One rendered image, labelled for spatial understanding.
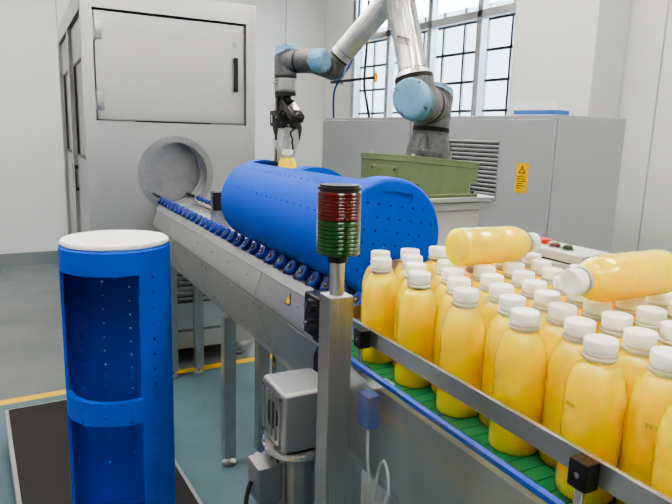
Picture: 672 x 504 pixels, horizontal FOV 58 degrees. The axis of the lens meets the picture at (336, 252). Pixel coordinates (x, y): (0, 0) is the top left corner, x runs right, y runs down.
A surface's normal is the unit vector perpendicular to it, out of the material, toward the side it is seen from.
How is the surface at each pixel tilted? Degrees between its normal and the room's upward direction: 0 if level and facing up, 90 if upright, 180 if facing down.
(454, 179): 90
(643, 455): 90
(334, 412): 90
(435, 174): 90
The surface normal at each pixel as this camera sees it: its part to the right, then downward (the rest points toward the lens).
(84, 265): -0.20, 0.18
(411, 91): -0.46, 0.21
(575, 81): -0.86, 0.07
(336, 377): 0.46, 0.18
